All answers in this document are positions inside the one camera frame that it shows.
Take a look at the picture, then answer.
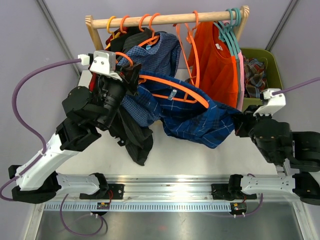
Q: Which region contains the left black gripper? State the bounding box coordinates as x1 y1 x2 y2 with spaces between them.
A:
95 61 140 129

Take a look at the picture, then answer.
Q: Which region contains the brown red plaid shirt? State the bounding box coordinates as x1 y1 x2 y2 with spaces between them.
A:
243 57 268 99

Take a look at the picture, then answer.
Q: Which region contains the orange hanger of blue shirt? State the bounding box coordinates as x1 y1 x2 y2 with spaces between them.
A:
113 51 210 109

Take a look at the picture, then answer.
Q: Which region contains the dark blue plaid shirt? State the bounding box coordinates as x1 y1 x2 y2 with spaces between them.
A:
140 71 240 149

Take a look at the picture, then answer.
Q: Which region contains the orange hanger of plaid shirt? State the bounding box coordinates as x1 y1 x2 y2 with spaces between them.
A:
173 10 200 88

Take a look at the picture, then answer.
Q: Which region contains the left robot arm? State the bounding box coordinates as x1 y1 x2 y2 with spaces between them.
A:
8 64 142 204

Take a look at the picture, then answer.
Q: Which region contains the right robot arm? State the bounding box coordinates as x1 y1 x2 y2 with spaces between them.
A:
226 105 320 206

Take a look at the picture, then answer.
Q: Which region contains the grey t-shirt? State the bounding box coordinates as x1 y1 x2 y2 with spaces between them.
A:
236 54 245 110

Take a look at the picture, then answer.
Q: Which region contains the light blue checked shirt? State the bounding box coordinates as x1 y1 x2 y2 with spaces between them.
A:
122 32 181 127

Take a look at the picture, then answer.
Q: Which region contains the pink t-shirt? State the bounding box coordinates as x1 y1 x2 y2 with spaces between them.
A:
235 48 248 112

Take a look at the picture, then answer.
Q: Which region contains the orange hanger of checked shirt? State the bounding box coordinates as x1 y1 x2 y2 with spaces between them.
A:
138 12 161 47

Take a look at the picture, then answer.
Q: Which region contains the red black plaid shirt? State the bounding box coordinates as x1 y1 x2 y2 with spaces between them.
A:
88 29 121 92

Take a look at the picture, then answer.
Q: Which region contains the yellow plastic hanger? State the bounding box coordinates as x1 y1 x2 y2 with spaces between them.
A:
105 16 119 50

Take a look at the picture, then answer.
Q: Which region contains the orange hanger of pinstripe shirt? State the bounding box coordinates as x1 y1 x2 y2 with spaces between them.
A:
138 13 150 33

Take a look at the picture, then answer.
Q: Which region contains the orange hanger of black shirt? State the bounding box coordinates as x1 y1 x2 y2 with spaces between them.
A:
119 15 130 34

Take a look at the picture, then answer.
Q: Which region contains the orange t-shirt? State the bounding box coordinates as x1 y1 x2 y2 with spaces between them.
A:
188 21 239 108

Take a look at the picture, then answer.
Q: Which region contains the dark pinstripe shirt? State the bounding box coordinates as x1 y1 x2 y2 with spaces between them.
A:
109 26 154 166

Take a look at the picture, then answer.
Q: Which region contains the teal hanger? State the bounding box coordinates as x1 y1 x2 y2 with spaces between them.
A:
218 8 242 59
213 20 238 59
225 7 242 55

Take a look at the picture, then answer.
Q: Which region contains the green plastic basket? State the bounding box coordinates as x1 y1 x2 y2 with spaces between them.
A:
241 48 283 110

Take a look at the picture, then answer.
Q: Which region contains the wooden clothes rack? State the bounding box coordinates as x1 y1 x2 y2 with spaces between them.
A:
84 5 250 61

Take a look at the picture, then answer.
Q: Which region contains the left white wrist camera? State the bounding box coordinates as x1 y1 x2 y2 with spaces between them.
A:
77 50 122 82

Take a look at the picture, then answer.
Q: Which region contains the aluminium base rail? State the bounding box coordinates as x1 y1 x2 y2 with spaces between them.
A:
38 175 299 215

